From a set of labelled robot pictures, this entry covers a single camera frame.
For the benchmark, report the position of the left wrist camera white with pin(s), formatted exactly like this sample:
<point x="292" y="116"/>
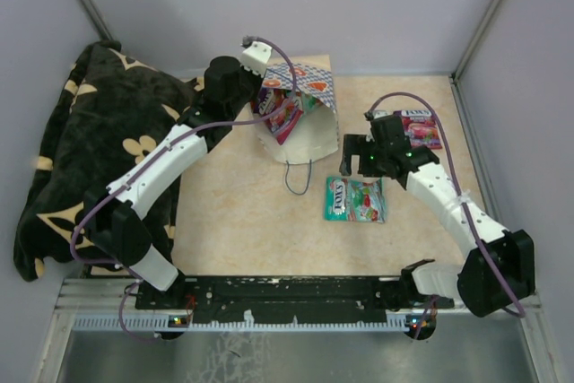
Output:
<point x="255" y="56"/>

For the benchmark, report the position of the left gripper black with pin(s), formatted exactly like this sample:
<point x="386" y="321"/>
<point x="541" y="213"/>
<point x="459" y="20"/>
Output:
<point x="257" y="80"/>

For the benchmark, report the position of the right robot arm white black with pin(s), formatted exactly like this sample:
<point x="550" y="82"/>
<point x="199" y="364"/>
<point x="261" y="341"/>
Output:
<point x="499" y="267"/>

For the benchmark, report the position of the right aluminium frame post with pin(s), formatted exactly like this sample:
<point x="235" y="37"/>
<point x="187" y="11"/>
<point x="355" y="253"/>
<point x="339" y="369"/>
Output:
<point x="476" y="41"/>

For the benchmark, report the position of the black floral plush blanket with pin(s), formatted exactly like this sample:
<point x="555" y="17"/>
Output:
<point x="111" y="113"/>

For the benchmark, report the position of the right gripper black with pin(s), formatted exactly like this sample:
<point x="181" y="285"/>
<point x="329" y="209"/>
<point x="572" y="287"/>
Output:
<point x="354" y="144"/>

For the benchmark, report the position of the pink Fox's candy packet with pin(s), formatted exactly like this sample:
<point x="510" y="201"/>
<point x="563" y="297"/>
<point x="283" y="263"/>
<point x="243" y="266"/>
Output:
<point x="281" y="124"/>

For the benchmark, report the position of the purple Fox's candy packet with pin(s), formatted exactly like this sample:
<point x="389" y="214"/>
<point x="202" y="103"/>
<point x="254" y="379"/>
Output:
<point x="421" y="127"/>

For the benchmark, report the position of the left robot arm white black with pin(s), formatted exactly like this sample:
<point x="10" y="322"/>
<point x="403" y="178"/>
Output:
<point x="114" y="220"/>

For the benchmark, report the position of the blue checkered paper bag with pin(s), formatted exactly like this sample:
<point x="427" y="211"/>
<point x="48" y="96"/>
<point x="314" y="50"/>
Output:
<point x="316" y="134"/>

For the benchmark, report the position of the teal Fox's candy packet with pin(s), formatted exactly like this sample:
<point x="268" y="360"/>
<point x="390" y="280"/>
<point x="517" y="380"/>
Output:
<point x="351" y="200"/>

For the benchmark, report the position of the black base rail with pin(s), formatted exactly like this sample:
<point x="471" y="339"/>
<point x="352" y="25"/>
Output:
<point x="280" y="300"/>

